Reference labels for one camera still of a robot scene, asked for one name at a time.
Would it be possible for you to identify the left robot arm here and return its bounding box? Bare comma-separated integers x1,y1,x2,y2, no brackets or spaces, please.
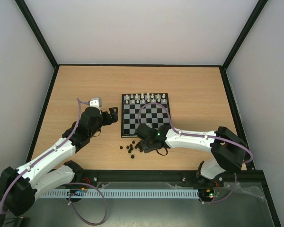
0,106,118,216

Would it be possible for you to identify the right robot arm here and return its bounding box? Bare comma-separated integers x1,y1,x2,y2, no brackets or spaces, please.
134,123,246,185

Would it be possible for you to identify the right circuit board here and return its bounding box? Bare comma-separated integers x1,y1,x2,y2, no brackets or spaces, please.
201,189,221,198

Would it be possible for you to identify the circuit board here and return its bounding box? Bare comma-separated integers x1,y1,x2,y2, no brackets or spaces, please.
201,189,221,198
66,188,88,197

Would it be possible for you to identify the left circuit board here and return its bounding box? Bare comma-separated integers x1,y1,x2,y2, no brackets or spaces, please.
66,188,88,197

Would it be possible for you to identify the black and silver chessboard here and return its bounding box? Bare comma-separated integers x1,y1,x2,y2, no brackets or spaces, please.
121,93,170,138

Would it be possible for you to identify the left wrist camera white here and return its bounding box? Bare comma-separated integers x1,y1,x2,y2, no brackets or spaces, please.
89,97,102,109

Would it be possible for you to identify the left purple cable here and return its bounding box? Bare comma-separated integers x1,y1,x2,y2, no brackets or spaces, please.
0,98,108,225

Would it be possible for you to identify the white slotted cable duct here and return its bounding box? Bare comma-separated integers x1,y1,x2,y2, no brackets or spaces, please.
41,188,199,199

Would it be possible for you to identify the black aluminium rail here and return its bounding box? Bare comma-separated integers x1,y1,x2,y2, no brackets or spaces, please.
83,170,265,184

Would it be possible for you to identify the black frame post left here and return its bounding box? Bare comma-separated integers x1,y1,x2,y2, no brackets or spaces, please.
15,0,58,69

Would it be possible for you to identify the black frame post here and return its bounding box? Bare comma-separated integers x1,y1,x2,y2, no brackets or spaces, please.
15,0,58,69
222,0,268,70

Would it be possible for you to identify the black frame post right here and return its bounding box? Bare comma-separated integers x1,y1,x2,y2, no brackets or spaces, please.
222,0,268,70

